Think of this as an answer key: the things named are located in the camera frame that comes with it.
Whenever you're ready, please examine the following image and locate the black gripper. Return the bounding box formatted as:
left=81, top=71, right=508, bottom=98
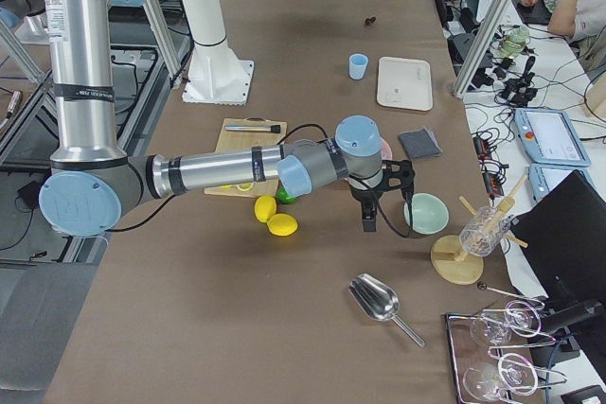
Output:
left=348, top=175, right=381, bottom=233

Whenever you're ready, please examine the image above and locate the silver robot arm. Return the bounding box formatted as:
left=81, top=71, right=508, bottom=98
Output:
left=39, top=0, right=385, bottom=237

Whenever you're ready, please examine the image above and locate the pink bowl of ice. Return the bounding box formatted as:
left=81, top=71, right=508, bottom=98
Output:
left=381, top=138, right=393, bottom=160

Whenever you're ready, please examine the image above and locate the steel ice scoop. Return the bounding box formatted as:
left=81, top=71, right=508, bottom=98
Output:
left=348, top=273, right=425, bottom=347

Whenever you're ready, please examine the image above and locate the light blue paper cup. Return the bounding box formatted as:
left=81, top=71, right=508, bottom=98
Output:
left=348, top=53, right=368, bottom=80

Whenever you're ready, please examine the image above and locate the mint green bowl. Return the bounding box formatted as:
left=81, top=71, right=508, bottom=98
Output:
left=403, top=193, right=450, bottom=235

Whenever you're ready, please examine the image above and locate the yellow lemon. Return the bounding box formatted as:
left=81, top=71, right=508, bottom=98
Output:
left=254, top=195, right=277, bottom=223
left=266, top=213, right=298, bottom=237

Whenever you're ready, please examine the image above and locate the green lime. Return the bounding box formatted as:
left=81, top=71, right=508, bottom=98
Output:
left=276, top=186, right=296, bottom=204

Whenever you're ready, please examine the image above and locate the grey folded cloth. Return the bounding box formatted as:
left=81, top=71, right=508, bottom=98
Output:
left=398, top=128, right=442, bottom=160

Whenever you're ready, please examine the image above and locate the wooden glass stand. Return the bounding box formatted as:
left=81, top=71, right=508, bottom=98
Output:
left=431, top=174, right=528, bottom=285

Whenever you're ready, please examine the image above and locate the clear textured glass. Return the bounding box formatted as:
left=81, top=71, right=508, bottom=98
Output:
left=459, top=206, right=510, bottom=257

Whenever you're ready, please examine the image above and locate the cream plastic tray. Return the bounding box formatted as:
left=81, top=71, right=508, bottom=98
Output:
left=376, top=57, right=433, bottom=112

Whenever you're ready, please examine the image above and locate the wooden cutting board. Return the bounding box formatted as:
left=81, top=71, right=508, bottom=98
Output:
left=205, top=117, right=287, bottom=199

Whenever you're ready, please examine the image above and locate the wine glass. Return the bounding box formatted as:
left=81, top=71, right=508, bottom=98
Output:
left=470, top=300, right=542, bottom=347
left=462, top=352, right=568, bottom=403

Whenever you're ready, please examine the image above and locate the blue teach pendant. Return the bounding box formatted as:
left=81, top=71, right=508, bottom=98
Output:
left=514, top=108, right=591, bottom=167
left=527, top=163, right=594, bottom=203

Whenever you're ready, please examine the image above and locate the black tray with glasses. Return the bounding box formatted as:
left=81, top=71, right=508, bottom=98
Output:
left=444, top=300, right=568, bottom=403

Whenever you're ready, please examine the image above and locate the black monitor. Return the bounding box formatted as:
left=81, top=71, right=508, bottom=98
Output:
left=512, top=170, right=605, bottom=303

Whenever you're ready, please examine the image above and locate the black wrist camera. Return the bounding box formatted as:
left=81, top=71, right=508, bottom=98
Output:
left=379, top=160, right=416, bottom=202

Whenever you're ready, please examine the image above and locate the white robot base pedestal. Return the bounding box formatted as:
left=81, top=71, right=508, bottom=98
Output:
left=182, top=0, right=254, bottom=106

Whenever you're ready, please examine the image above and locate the aluminium frame post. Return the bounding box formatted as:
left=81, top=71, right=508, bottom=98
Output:
left=453, top=0, right=511, bottom=99

